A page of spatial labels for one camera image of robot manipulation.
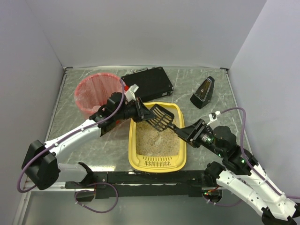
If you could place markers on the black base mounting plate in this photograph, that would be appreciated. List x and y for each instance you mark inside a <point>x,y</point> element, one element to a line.
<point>192,183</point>

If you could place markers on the black litter scoop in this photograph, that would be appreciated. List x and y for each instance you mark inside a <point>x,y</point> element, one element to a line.
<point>167,116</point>

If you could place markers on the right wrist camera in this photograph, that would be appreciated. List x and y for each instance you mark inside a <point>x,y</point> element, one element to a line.
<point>213,116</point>

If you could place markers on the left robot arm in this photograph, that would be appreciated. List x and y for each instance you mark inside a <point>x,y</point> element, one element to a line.
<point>43,160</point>

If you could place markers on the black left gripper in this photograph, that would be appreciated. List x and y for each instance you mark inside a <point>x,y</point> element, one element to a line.
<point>139,110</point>

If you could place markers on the black carrying case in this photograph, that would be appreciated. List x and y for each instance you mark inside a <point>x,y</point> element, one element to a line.
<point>153,83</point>

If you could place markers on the red waste basket with liner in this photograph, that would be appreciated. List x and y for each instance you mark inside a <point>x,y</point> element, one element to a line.
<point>93,92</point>

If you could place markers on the yellow litter box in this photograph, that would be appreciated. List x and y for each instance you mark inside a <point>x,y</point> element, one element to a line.
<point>153,151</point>

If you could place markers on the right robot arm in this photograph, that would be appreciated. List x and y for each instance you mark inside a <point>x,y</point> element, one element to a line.
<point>240,173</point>

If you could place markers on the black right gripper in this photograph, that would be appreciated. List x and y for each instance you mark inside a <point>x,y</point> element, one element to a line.
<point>197,130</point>

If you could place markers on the black metronome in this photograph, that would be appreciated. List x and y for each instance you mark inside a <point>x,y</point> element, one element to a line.
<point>203,95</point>

